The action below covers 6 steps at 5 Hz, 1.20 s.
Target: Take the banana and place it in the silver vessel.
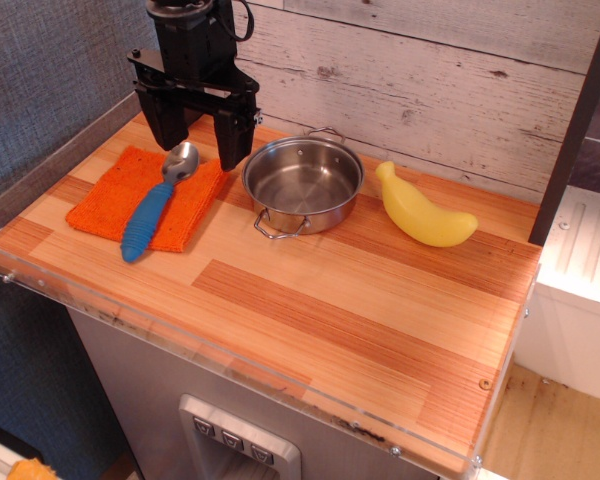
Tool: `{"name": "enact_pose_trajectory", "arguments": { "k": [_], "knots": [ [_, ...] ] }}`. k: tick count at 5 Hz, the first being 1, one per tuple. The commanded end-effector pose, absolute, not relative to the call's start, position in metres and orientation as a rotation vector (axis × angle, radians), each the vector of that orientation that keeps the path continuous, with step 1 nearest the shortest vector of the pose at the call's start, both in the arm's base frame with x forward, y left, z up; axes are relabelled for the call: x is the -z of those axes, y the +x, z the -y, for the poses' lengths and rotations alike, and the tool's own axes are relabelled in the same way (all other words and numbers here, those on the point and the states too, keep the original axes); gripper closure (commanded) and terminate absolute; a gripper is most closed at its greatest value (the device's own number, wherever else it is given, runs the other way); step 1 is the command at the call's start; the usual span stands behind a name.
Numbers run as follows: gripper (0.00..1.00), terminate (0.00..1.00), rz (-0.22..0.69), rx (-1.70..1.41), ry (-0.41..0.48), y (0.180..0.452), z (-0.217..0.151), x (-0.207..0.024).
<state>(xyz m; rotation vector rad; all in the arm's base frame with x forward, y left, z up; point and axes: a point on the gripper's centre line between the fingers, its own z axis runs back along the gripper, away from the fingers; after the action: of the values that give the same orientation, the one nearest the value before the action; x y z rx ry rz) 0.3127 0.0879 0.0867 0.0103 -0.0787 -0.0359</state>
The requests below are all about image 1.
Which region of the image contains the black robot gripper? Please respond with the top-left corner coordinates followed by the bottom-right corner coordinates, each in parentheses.
top-left (128, 1), bottom-right (259, 171)

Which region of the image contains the yellow toy banana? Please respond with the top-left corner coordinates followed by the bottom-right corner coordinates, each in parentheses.
top-left (375, 161), bottom-right (479, 248)

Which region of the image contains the orange knitted cloth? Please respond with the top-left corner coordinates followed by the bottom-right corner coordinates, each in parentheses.
top-left (66, 146), bottom-right (228, 253)

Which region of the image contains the silver steel pot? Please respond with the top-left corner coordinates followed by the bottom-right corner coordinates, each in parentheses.
top-left (242, 127), bottom-right (365, 240)

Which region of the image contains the grey cabinet with dispenser panel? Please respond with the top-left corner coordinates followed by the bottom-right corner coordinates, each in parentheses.
top-left (70, 310), bottom-right (434, 479)

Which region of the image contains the clear acrylic edge guard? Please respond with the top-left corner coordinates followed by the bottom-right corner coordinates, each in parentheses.
top-left (0, 249), bottom-right (481, 479)

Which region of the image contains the yellow object at bottom left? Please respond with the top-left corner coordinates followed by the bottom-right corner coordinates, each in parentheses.
top-left (6, 459), bottom-right (58, 480)

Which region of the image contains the white toy sink unit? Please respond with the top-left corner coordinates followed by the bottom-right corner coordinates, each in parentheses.
top-left (513, 74), bottom-right (600, 407)

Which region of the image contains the blue handled metal spoon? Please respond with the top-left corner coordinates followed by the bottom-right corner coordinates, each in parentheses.
top-left (120, 141), bottom-right (200, 263)

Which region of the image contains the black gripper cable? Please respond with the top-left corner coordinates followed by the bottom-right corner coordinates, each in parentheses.
top-left (224, 0), bottom-right (256, 43)

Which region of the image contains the dark right frame post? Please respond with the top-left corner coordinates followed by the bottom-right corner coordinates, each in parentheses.
top-left (528, 37), bottom-right (600, 246)

